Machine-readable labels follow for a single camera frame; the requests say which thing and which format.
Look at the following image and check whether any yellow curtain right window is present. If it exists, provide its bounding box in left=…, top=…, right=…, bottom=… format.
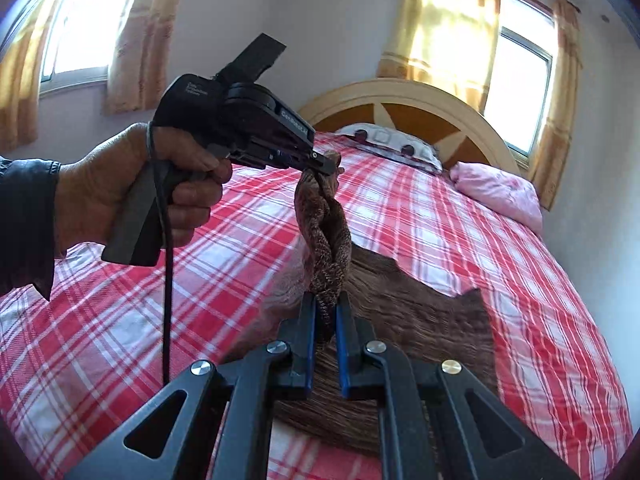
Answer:
left=528, top=0, right=582, bottom=210

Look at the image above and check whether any dark jacket left forearm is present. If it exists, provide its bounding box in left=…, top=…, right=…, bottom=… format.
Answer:
left=0, top=158, right=61, bottom=299

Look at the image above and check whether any person's left hand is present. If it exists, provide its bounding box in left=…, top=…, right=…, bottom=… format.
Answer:
left=54, top=122, right=232, bottom=256

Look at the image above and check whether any brown knit sweater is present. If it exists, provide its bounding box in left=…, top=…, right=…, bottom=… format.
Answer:
left=222, top=170, right=498, bottom=455

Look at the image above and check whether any wooden arched headboard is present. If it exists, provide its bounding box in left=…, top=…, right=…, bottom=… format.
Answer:
left=299, top=78, right=520, bottom=174

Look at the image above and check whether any yellow curtain left of window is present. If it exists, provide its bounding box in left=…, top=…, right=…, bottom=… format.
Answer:
left=376, top=0, right=501, bottom=113

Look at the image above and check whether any white patterned pillow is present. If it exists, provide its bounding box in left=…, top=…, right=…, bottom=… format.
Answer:
left=335, top=122, right=444, bottom=174

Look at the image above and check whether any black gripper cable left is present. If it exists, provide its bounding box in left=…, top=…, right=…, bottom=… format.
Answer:
left=145, top=120, right=176, bottom=387

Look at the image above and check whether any bright window behind bed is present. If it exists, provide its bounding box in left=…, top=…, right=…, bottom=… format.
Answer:
left=484, top=0, right=556, bottom=159

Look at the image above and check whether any red white plaid bedspread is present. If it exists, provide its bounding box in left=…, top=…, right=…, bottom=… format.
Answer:
left=1, top=136, right=634, bottom=479

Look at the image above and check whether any yellow curtain far left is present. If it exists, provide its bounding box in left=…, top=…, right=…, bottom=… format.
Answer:
left=0, top=0, right=60, bottom=153

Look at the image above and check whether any pink pillow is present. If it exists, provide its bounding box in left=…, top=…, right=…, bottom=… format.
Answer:
left=449, top=162, right=542, bottom=236

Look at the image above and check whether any side window left wall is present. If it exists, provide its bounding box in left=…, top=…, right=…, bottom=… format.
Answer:
left=40, top=0, right=132, bottom=94

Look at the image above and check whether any yellow curtain side window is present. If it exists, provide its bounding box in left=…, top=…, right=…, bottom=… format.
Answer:
left=105, top=0, right=180, bottom=115

